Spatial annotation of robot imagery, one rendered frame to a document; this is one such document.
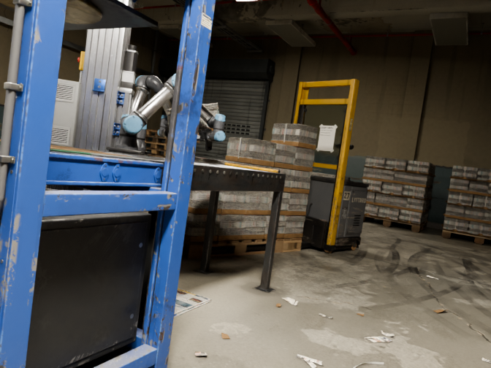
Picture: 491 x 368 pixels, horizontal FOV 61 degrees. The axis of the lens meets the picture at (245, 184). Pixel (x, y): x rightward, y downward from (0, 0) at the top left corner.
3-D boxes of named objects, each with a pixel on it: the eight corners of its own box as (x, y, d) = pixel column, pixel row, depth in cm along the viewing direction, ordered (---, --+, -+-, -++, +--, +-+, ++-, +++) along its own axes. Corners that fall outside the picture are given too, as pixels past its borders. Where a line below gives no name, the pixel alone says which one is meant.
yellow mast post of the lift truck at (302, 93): (278, 230, 494) (299, 82, 484) (283, 230, 500) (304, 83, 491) (283, 231, 487) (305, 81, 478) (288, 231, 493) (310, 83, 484)
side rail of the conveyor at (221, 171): (277, 190, 286) (279, 173, 285) (283, 191, 283) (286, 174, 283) (141, 188, 168) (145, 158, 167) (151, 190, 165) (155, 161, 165)
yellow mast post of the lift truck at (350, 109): (323, 243, 446) (348, 79, 437) (328, 243, 452) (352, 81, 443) (330, 245, 440) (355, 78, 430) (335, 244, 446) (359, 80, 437)
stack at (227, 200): (161, 247, 364) (174, 153, 359) (256, 243, 444) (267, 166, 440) (187, 259, 336) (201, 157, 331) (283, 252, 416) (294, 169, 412)
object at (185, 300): (173, 287, 261) (173, 285, 261) (211, 299, 248) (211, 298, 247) (131, 301, 228) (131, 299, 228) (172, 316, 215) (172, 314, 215)
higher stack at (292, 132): (255, 243, 444) (272, 122, 437) (274, 242, 464) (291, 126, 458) (282, 252, 416) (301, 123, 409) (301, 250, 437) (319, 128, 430)
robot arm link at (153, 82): (162, 72, 339) (185, 123, 368) (153, 72, 345) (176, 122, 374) (153, 79, 332) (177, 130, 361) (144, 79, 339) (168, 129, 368)
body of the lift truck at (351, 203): (286, 238, 502) (295, 172, 498) (313, 237, 540) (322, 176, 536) (334, 253, 452) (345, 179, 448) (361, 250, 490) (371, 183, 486)
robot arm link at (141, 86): (126, 133, 332) (149, 71, 342) (114, 131, 340) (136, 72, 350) (136, 139, 341) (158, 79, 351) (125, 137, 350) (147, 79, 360)
